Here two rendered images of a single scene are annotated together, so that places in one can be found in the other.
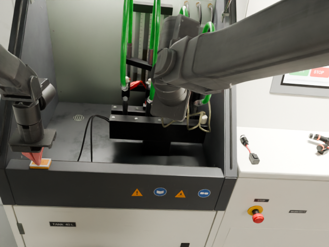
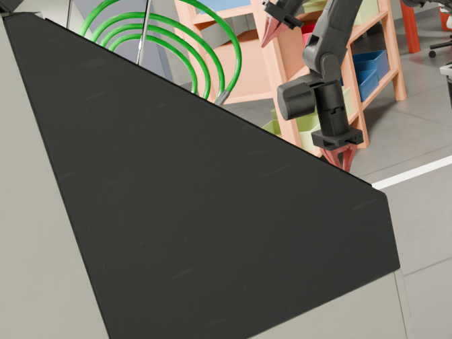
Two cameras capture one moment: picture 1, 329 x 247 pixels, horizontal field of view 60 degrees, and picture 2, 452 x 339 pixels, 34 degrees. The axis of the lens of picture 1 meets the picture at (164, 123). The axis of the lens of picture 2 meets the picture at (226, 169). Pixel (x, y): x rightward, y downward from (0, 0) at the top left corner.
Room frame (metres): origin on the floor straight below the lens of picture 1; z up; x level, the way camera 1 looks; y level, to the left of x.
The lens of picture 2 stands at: (1.07, 1.70, 1.49)
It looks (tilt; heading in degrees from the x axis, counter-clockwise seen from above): 17 degrees down; 258
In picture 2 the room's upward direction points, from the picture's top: 15 degrees counter-clockwise
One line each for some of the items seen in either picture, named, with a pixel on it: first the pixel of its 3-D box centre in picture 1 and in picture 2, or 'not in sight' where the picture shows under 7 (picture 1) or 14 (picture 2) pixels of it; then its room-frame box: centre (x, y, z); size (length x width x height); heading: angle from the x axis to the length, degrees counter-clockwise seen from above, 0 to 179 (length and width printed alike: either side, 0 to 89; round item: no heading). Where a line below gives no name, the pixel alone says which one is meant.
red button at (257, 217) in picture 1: (256, 215); not in sight; (0.60, -0.34, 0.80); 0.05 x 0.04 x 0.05; 97
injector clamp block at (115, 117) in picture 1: (156, 131); not in sight; (0.84, 0.02, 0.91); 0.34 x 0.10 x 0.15; 97
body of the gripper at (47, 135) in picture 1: (31, 130); (333, 123); (0.55, 0.33, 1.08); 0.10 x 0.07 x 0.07; 98
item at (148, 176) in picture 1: (119, 185); not in sight; (0.58, 0.11, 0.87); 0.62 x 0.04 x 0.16; 97
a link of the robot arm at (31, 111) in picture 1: (28, 109); (325, 95); (0.55, 0.33, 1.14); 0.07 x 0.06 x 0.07; 178
